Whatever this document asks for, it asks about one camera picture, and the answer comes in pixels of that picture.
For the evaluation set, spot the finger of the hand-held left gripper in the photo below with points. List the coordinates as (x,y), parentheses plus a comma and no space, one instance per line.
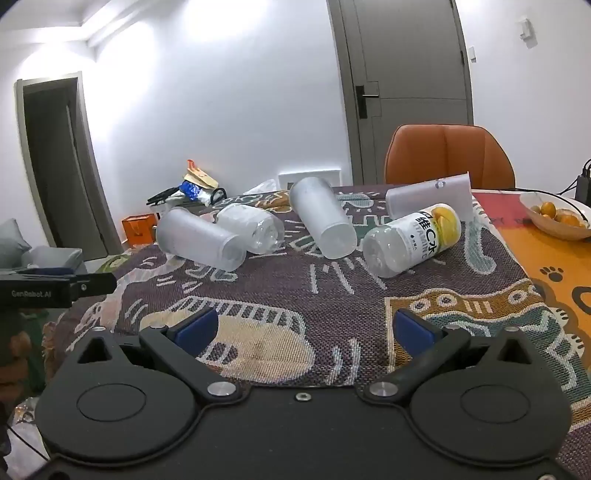
(94,283)

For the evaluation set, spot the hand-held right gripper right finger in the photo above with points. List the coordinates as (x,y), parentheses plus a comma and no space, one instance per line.
(413,332)

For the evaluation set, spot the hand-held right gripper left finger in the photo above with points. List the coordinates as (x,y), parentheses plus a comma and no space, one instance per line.
(198,331)

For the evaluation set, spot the frosted plastic cup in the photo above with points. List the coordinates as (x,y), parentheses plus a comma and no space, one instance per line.
(422,196)
(318,212)
(194,237)

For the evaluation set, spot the grey sofa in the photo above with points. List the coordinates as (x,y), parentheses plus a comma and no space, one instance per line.
(51,261)

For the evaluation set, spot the orange box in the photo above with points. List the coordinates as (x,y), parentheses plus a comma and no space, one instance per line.
(138,230)

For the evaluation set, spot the yellow label plastic bottle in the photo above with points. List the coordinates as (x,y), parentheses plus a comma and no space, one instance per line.
(399,244)

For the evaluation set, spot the printed blanket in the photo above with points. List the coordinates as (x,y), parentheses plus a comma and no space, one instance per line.
(323,314)

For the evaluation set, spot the black bag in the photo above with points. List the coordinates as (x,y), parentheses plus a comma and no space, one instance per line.
(164,196)

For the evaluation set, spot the clear plastic bottle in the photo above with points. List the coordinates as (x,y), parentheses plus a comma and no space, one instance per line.
(249,226)

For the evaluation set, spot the blue and white plastic bag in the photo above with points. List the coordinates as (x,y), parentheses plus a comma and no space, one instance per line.
(190,190)

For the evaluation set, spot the orange paw print tablecloth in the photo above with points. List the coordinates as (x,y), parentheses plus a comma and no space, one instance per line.
(531,258)

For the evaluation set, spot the orange and yellow paper bag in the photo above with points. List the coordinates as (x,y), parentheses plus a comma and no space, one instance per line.
(201,177)

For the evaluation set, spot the white fruit bowl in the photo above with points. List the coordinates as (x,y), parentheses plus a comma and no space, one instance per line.
(554,230)

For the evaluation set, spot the orange chair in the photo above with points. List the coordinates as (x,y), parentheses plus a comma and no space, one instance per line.
(448,154)

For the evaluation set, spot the orange fruit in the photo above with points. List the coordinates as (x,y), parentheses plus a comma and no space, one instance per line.
(573,222)
(548,207)
(564,215)

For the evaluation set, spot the black power adapter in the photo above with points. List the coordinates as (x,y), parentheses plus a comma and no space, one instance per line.
(584,182)

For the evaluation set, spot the grey door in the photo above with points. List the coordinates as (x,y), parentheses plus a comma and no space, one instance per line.
(406,55)

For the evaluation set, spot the dark door frame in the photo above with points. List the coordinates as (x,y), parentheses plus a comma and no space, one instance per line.
(55,175)

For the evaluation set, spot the white wall switch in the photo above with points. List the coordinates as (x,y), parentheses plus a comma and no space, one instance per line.
(472,53)

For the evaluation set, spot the white wall device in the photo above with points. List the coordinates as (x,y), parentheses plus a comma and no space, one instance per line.
(527,32)

